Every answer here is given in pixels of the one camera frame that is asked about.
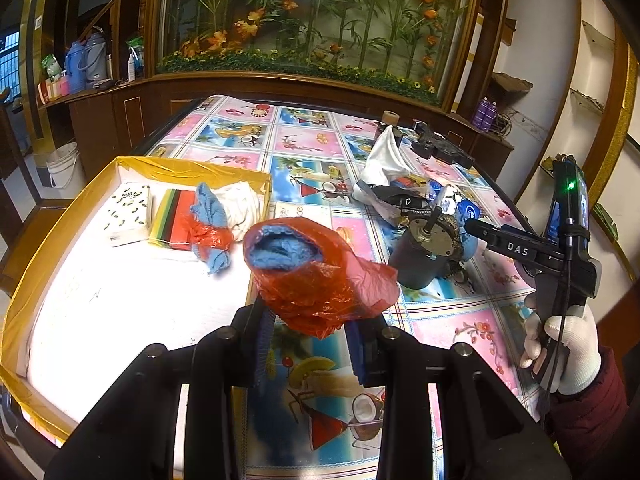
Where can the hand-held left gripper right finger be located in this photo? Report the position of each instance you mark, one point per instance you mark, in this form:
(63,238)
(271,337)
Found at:
(357,360)

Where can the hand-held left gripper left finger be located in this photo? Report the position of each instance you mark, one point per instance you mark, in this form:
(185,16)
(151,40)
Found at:
(262,355)

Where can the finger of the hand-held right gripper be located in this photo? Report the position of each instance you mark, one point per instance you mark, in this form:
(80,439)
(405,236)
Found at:
(515,247)

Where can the blue cloth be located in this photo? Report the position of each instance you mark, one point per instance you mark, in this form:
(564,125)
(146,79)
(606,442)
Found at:
(280,250)
(471,249)
(210,205)

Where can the yellow-rimmed white tray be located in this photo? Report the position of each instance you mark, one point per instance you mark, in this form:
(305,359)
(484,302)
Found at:
(125,310)

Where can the white plastic bag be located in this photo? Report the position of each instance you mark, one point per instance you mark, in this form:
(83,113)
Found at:
(385,165)

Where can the striped colour packet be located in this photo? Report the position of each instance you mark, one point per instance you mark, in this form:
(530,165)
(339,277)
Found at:
(172,215)

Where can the lemon print tissue packet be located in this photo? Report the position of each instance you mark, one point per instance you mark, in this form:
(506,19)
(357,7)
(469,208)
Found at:
(131,215)

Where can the person's right forearm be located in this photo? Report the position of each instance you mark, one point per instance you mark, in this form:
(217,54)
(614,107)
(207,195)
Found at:
(595,410)

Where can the person's right hand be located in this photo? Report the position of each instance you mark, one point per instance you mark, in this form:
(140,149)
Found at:
(580,350)

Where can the smartphone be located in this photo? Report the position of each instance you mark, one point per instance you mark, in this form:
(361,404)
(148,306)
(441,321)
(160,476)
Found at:
(555,215)

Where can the blue tissue packet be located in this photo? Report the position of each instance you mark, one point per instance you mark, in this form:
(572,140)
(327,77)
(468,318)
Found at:
(467,210)

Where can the shiny blue packet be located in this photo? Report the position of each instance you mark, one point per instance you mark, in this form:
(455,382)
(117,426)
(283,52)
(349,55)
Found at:
(442,195)

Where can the black motor with shaft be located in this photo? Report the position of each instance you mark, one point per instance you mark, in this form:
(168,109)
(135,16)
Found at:
(417,260)

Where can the floral tissue packet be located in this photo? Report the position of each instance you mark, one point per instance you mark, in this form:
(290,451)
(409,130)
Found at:
(415,184)

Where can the black pouch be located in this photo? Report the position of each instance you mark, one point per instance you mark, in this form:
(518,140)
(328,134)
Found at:
(402,205)

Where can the black plastic gadget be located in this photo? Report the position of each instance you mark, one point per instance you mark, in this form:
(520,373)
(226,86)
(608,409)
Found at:
(442,145)

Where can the purple bottle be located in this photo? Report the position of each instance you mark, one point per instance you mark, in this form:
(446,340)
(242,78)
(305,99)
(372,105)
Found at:
(481,114)
(492,117)

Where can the white cloth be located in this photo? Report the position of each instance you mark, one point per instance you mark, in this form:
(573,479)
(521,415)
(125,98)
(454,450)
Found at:
(245,210)

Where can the black cylinder canister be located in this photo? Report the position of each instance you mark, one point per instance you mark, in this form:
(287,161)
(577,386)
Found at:
(385,132)

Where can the brown tape roll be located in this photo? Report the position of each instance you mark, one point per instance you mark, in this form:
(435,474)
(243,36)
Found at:
(391,117)

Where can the wooden chair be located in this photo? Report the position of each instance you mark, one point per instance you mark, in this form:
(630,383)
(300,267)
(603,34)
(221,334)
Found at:
(40,240)

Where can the white bucket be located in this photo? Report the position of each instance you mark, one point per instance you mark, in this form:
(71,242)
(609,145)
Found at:
(67,167)

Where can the wooden cabinet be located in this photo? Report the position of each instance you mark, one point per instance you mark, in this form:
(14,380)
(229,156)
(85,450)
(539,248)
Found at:
(125,110)

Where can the glass flower display tank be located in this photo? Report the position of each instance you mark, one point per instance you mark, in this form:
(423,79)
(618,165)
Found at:
(320,15)

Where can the white spray bottle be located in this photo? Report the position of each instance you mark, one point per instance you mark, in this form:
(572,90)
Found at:
(131,67)

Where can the green bag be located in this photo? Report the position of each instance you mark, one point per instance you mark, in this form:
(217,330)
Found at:
(135,45)

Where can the pink box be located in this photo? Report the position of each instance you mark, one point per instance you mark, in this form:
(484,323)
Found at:
(52,91)

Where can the grey thermos flask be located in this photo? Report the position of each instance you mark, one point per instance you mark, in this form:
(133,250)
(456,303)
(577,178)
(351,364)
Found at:
(95,60)

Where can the blue thermos flask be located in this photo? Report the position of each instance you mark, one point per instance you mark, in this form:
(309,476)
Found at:
(75,70)

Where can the green packet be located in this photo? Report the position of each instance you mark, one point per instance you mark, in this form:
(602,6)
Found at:
(51,67)

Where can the wooden wall shelf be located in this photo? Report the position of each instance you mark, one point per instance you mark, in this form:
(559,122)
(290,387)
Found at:
(510,82)

